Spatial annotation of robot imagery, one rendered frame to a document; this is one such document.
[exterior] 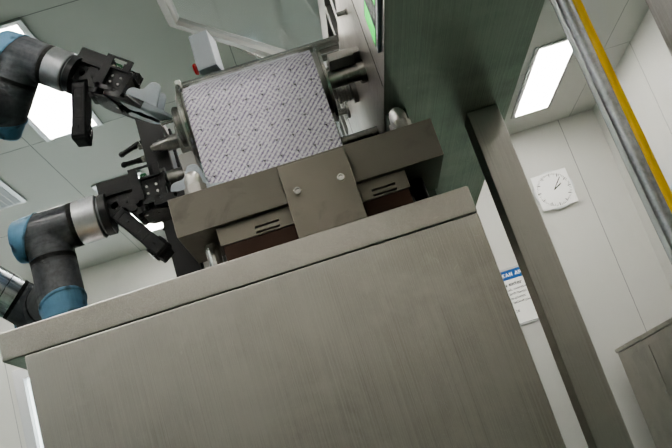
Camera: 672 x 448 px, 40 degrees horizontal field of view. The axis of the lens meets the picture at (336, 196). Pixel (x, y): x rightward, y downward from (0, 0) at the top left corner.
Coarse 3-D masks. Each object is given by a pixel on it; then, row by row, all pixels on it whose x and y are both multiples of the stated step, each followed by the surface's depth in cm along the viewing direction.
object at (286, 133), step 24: (312, 96) 158; (240, 120) 157; (264, 120) 157; (288, 120) 157; (312, 120) 157; (216, 144) 156; (240, 144) 156; (264, 144) 156; (288, 144) 155; (312, 144) 155; (336, 144) 155; (216, 168) 155; (240, 168) 155; (264, 168) 154
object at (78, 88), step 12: (72, 84) 165; (84, 84) 165; (72, 96) 164; (84, 96) 164; (72, 108) 164; (84, 108) 164; (72, 120) 163; (84, 120) 163; (72, 132) 162; (84, 132) 162; (84, 144) 164
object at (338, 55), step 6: (348, 48) 164; (354, 48) 164; (330, 54) 164; (336, 54) 164; (342, 54) 164; (348, 54) 164; (354, 54) 165; (330, 60) 164; (336, 60) 164; (342, 60) 165; (348, 60) 166; (354, 60) 167; (330, 66) 166; (336, 66) 166; (342, 66) 167
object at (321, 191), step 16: (304, 160) 131; (320, 160) 131; (336, 160) 131; (288, 176) 131; (304, 176) 131; (320, 176) 131; (336, 176) 130; (352, 176) 130; (288, 192) 130; (304, 192) 130; (320, 192) 130; (336, 192) 130; (352, 192) 130; (304, 208) 129; (320, 208) 129; (336, 208) 129; (352, 208) 129; (304, 224) 129; (320, 224) 128; (336, 224) 128
